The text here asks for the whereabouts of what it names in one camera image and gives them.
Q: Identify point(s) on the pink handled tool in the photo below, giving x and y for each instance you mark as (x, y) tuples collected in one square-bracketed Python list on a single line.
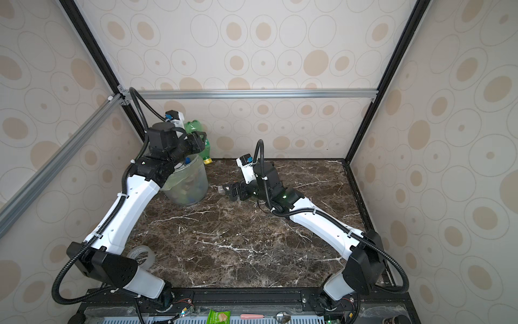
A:
[(251, 316)]

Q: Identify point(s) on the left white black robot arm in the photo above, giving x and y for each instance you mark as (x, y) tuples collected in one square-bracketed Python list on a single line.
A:
[(99, 256)]

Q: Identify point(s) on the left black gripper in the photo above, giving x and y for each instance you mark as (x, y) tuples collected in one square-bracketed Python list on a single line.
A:
[(197, 140)]

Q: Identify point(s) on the green snack packet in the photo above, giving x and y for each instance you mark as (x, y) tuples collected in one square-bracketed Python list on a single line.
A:
[(218, 317)]

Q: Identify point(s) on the metal spoon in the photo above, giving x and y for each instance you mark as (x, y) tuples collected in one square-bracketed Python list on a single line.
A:
[(282, 317)]

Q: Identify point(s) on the black base frame rail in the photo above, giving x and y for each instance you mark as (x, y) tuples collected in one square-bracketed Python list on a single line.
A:
[(192, 305)]

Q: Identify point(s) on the clear tape roll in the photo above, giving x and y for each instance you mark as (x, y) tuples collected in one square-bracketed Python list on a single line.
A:
[(144, 256)]

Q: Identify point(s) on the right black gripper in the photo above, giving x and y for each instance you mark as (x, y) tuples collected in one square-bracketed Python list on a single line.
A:
[(241, 190)]

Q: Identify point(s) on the horizontal aluminium rail back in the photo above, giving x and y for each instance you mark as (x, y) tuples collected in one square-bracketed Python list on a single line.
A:
[(259, 94)]

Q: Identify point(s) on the green bin with plastic liner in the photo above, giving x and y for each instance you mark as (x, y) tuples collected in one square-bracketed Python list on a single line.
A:
[(188, 185)]

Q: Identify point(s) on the diagonal aluminium rail left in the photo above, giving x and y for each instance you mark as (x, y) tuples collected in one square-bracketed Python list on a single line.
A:
[(24, 198)]

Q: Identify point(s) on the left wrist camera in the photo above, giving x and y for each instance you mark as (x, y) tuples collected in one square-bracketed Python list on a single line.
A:
[(175, 117)]

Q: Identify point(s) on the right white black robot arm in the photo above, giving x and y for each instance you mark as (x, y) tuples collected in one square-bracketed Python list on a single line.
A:
[(363, 251)]

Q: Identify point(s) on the green Sprite bottle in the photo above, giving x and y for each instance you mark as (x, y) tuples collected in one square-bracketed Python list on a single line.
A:
[(204, 151)]

